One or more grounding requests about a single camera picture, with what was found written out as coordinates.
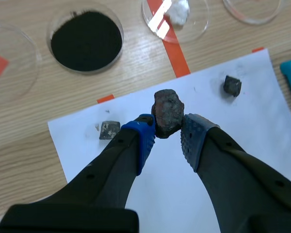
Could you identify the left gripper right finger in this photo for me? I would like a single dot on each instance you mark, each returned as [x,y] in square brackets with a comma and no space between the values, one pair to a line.
[232,174]

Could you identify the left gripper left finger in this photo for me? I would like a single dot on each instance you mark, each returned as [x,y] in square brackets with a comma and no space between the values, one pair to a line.
[106,177]

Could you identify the large reddish dark stone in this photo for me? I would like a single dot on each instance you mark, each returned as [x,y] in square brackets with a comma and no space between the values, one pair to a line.
[167,111]

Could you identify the small dark stone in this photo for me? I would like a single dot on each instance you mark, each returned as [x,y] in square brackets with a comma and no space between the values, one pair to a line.
[108,130]
[232,86]

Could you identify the white sheet of paper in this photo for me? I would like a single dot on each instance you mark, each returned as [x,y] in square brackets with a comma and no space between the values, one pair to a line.
[252,126]

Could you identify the empty clear glass dish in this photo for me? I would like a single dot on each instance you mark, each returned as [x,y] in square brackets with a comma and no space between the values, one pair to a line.
[254,12]
[17,80]

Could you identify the glass dish with black powder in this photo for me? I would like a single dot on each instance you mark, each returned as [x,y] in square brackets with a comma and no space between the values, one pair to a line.
[86,42]

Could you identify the white lump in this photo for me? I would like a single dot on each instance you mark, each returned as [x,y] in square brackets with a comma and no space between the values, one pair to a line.
[179,11]

